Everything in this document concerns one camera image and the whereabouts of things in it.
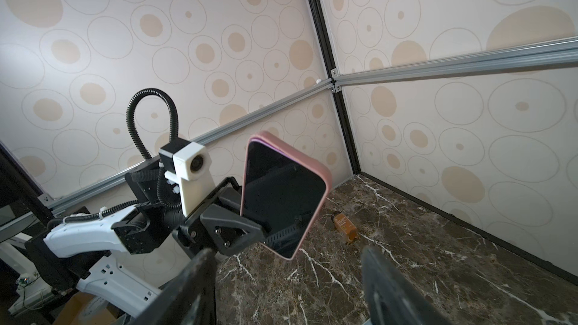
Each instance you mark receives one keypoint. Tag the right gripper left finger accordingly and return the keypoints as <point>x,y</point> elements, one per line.
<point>190,298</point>

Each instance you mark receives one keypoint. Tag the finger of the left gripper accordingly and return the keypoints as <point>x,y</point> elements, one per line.
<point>233,233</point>

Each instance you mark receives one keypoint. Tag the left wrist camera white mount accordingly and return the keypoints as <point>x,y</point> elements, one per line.
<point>187,164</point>

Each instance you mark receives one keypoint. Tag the pink cased smartphone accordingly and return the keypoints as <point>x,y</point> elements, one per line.
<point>283,190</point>

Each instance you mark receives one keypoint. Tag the black frame post left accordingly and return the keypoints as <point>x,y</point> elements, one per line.
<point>322,33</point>

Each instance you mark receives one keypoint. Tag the horizontal aluminium rail back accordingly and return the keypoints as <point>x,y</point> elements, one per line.
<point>557,54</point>

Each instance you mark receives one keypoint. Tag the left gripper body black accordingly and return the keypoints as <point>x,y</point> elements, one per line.
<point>191,235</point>

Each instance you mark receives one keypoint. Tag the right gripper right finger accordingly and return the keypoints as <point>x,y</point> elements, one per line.
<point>390,298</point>

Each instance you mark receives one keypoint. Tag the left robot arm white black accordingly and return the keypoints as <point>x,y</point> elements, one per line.
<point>80,251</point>

